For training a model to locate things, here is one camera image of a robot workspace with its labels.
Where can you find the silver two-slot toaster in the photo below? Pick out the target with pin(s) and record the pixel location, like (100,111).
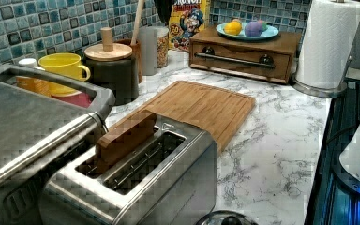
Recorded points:
(170,179)

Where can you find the stainless toaster oven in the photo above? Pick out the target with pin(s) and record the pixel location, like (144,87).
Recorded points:
(39,135)

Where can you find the bamboo cutting board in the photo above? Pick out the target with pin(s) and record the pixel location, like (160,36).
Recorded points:
(219,111)

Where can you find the wooden toast slice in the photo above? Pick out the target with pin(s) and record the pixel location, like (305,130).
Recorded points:
(124,138)

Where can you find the brown utensil holder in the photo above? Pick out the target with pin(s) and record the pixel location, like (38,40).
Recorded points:
(136,54)

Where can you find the glass cereal jar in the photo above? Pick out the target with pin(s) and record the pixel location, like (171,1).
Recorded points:
(162,46)

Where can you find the grey cup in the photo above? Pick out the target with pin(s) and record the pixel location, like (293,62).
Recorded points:
(148,37)

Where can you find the black canister with wooden lid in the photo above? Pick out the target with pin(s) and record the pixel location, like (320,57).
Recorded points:
(113,66)

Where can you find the cereal box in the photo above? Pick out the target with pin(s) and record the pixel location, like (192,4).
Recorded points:
(188,18)

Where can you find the red bowl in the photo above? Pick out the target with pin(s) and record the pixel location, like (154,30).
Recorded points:
(78,98)

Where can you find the yellow toy fruit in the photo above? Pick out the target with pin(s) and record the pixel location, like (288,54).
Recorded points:
(232,28)

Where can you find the wooden drawer box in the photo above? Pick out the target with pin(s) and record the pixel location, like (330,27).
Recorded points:
(271,59)

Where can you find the purple toy fruit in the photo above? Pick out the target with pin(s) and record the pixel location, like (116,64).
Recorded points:
(253,29)

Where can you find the steel pot lid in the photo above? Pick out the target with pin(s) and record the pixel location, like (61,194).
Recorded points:
(225,217)

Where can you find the green toy fruit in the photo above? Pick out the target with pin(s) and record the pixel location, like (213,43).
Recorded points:
(263,24)

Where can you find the yellow mug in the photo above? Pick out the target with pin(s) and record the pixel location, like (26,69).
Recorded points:
(66,64)

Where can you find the light blue plate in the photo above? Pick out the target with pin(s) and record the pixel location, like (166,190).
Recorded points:
(269,33)

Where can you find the orange container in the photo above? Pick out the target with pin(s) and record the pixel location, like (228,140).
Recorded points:
(35,85)

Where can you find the paper towel holder base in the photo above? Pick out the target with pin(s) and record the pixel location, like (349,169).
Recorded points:
(322,92)

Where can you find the small white cup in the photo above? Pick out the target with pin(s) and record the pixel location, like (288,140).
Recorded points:
(28,62)

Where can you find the white paper towel roll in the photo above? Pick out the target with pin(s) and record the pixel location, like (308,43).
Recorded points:
(331,28)

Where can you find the wooden utensil handle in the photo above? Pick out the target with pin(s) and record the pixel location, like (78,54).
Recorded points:
(137,22)

